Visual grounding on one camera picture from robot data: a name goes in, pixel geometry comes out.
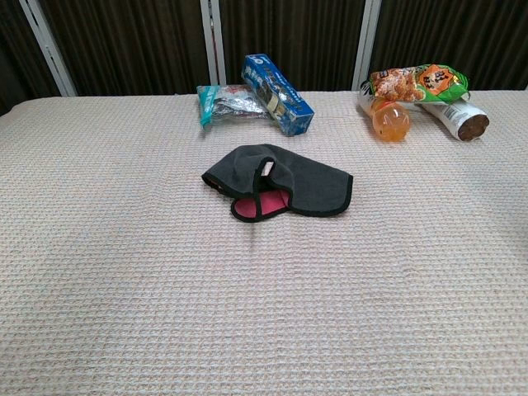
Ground grey and red cloth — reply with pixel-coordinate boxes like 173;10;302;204
200;143;355;224

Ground blue snack packet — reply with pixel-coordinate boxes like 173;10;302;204
241;54;315;138

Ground silver and teal snack packet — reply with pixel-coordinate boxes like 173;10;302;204
196;84;276;130

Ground beige woven tablecloth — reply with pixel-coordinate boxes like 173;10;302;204
0;89;528;396

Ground orange drink bottle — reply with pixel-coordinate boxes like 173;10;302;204
356;80;413;144

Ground green and orange snack bag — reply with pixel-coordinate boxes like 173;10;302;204
368;64;471;104

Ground brown drink bottle white label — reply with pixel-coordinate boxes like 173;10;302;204
418;92;491;144

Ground white metal frame post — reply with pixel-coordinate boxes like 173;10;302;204
199;0;228;87
351;0;383;92
18;0;78;98

